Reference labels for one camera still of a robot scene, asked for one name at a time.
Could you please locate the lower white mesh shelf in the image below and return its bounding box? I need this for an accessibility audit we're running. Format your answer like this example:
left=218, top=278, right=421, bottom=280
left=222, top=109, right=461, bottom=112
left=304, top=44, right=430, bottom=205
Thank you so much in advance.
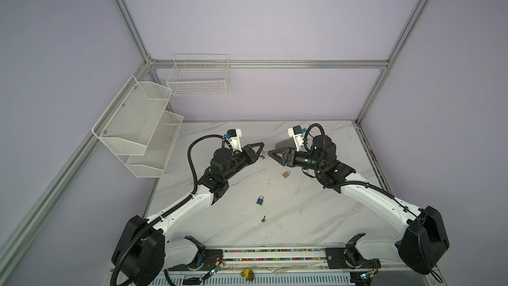
left=126, top=111, right=183, bottom=178

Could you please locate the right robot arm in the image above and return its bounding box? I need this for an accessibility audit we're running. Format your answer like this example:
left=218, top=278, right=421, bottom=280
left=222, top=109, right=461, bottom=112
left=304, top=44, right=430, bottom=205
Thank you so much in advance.
left=268, top=136, right=450, bottom=275

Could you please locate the upper white mesh shelf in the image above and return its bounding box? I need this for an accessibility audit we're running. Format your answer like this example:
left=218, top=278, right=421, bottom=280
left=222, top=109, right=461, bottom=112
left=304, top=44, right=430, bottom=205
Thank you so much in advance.
left=91, top=76, right=172, bottom=156

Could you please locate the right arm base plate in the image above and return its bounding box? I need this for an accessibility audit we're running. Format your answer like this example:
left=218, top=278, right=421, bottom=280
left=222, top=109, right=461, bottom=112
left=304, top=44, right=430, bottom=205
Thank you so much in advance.
left=325, top=233, right=380, bottom=270

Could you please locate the aluminium rail bed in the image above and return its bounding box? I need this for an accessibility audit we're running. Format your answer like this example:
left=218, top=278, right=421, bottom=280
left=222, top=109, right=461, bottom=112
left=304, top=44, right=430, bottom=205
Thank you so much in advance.
left=152, top=245, right=445, bottom=285

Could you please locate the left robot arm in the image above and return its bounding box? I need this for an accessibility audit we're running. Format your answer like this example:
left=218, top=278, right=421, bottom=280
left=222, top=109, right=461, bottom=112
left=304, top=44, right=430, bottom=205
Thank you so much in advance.
left=110, top=142, right=264, bottom=285

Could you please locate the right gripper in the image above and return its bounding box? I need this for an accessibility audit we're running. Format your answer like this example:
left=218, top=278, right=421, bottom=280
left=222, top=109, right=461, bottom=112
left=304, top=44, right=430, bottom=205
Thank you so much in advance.
left=266, top=146, right=323, bottom=172

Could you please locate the yellow padlock on rail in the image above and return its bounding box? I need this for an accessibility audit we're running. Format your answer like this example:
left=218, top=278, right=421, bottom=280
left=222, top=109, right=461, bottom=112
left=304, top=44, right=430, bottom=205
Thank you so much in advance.
left=241, top=268, right=255, bottom=282

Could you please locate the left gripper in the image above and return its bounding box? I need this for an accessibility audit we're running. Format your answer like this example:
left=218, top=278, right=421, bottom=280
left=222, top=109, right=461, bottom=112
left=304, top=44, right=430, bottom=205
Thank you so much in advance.
left=224, top=142, right=264, bottom=181

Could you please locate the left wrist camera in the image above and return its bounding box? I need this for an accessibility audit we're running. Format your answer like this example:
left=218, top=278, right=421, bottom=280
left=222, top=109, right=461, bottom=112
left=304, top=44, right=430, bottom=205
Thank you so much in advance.
left=224, top=128, right=242, bottom=152

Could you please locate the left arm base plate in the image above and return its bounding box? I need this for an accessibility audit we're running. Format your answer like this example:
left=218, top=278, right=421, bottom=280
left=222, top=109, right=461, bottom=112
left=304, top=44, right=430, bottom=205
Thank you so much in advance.
left=168, top=249, right=224, bottom=272

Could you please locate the blue padlock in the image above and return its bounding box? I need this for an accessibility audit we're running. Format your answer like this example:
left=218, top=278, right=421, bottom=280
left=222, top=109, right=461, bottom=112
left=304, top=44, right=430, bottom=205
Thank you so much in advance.
left=256, top=195, right=264, bottom=206

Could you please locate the white wire basket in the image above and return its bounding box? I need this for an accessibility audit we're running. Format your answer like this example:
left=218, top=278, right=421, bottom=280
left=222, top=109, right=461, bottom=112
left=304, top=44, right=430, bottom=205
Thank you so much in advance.
left=166, top=54, right=230, bottom=97

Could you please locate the white mesh shelf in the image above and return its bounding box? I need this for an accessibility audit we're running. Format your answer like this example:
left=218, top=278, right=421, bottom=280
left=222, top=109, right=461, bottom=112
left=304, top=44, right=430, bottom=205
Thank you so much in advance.
left=126, top=111, right=183, bottom=178
left=91, top=76, right=172, bottom=156

